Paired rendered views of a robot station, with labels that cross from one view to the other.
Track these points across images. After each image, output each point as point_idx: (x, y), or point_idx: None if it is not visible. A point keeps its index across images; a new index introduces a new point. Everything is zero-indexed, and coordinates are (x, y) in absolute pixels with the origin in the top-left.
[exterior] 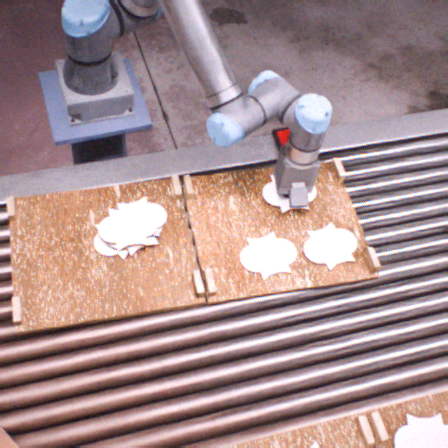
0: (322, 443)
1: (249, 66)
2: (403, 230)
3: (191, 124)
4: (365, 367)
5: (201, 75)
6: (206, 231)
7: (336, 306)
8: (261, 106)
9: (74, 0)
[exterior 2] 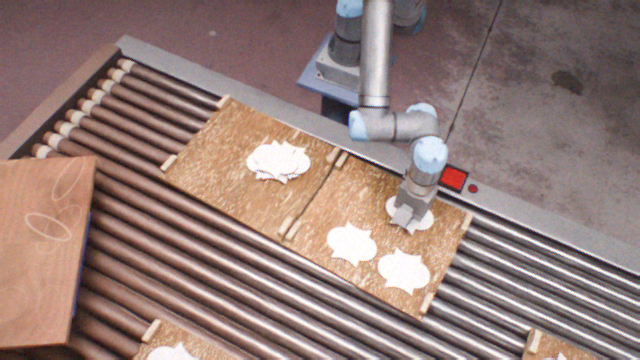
0: None
1: (552, 129)
2: (479, 304)
3: (466, 144)
4: None
5: (361, 76)
6: (326, 198)
7: (369, 316)
8: (395, 125)
9: None
